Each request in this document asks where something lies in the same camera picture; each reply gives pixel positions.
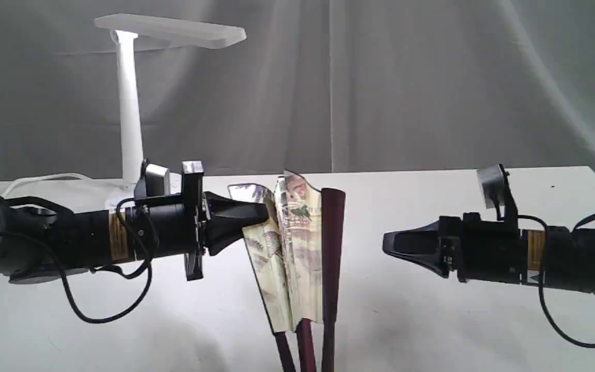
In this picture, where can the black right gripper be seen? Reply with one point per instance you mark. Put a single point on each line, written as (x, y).
(471, 248)

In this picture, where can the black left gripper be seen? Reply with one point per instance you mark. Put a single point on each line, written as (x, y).
(173, 226)

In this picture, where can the painted folding paper fan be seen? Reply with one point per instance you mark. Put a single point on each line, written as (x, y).
(296, 259)

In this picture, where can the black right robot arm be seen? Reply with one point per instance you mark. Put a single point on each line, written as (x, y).
(559, 258)

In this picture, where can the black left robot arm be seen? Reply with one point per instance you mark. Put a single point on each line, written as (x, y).
(40, 240)

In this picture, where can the white desk lamp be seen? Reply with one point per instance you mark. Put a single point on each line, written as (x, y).
(124, 28)

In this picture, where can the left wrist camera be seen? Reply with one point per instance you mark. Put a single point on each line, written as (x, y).
(154, 181)

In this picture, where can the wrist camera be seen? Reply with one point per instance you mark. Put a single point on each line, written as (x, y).
(154, 181)
(497, 194)

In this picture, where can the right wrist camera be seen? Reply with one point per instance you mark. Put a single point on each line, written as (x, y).
(497, 194)

